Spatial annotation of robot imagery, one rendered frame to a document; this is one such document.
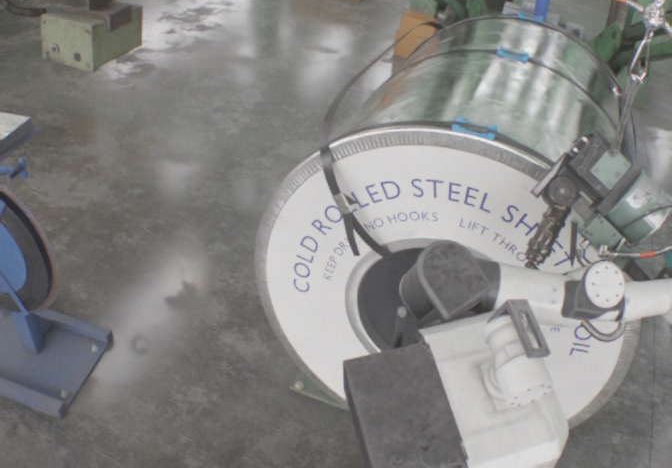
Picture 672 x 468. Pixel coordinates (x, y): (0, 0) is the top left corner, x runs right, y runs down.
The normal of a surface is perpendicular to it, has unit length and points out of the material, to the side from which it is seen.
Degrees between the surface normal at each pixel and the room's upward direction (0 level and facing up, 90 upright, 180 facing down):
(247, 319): 0
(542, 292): 43
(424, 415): 17
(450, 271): 34
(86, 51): 89
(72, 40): 89
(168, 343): 0
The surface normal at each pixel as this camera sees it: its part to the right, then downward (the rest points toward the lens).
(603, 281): 0.07, -0.22
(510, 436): -0.02, -0.64
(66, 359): 0.09, -0.82
